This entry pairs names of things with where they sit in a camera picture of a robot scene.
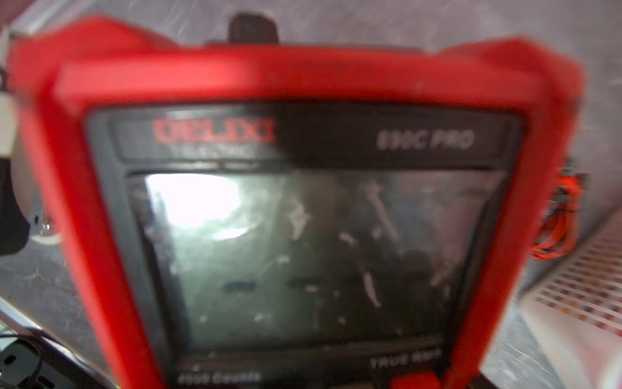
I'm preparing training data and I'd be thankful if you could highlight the white plastic basket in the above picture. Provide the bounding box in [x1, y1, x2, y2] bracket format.
[520, 210, 621, 388]

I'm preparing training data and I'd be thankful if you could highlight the red clamp meter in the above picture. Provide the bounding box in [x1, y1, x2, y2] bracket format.
[8, 14, 585, 388]

